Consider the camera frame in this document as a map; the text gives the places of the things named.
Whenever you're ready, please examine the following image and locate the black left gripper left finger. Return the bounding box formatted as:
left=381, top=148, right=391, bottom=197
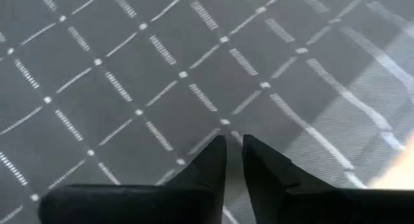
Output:
left=38, top=135, right=228, bottom=224

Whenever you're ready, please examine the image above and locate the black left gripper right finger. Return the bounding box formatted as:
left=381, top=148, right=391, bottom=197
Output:
left=242, top=134, right=414, bottom=224

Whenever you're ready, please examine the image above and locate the grey checked towel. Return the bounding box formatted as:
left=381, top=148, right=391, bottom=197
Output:
left=0, top=0, right=414, bottom=224

